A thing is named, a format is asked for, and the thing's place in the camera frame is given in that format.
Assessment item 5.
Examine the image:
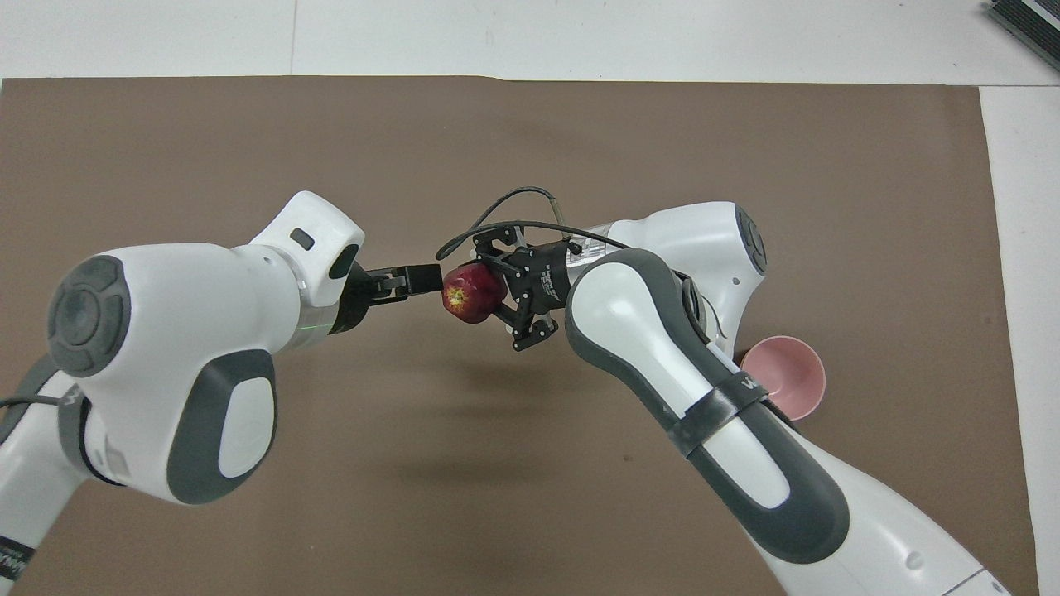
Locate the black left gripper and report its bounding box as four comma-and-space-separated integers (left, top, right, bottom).
330, 261, 446, 337

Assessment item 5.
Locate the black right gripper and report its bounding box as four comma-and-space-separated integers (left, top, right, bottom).
472, 224, 582, 354

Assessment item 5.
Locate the dark red apple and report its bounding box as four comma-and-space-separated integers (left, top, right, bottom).
441, 260, 507, 325

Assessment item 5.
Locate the pink bowl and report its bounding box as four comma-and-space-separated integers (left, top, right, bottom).
740, 334, 827, 421

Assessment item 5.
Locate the brown paper table mat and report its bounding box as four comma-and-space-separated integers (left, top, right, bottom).
0, 75, 1041, 596

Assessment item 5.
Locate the black ribbed device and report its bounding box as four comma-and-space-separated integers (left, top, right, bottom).
987, 0, 1060, 72

